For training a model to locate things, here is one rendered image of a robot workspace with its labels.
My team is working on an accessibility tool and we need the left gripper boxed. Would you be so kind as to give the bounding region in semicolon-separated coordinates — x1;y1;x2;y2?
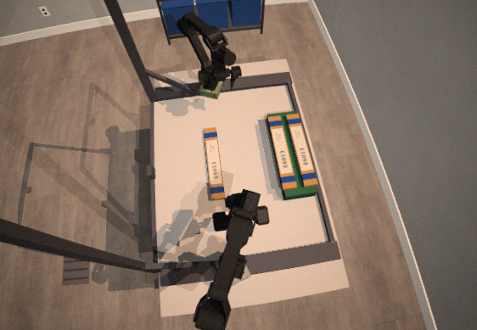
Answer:
198;60;242;92

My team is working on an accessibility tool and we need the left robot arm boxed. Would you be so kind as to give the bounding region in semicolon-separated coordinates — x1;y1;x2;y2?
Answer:
177;12;236;91

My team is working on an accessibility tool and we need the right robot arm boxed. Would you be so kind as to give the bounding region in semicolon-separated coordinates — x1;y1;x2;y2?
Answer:
193;189;261;330

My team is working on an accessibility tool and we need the green rectangular block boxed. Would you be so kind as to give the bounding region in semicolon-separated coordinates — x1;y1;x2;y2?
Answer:
267;111;317;201

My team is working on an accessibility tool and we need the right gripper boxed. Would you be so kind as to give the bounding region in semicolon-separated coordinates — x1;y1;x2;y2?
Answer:
212;205;270;232

